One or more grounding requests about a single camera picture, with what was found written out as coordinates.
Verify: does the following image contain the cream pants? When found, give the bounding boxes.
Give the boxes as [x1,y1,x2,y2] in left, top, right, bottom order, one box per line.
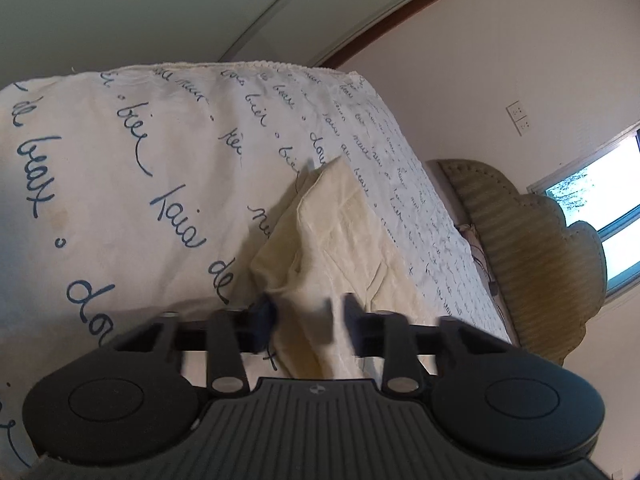
[247,154,514,380]

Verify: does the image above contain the white bedspread with blue script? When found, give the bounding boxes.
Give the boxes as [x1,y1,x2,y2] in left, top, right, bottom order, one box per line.
[1,62,506,479]

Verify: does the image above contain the window with white frame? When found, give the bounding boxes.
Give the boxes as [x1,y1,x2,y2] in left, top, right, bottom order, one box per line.
[527,124,639,298]

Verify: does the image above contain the green upholstered headboard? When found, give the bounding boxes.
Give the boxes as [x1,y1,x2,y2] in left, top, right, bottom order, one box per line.
[438,159,608,365]

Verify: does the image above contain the white double wall socket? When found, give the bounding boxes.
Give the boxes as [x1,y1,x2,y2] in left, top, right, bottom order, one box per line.
[506,101,532,136]

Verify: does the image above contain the brown wooden door frame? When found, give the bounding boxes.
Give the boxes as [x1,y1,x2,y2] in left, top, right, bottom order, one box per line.
[317,0,438,70]

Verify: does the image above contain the striped pillow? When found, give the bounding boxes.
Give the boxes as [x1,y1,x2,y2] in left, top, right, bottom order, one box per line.
[457,224,490,282]

